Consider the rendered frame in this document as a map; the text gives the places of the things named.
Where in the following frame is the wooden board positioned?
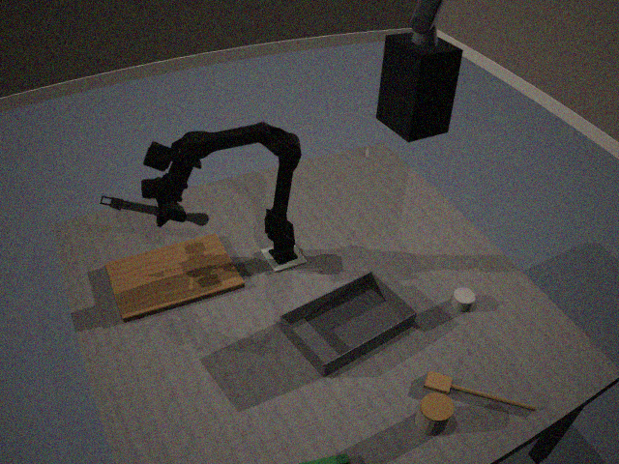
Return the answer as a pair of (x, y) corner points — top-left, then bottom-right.
(104, 233), (245, 322)

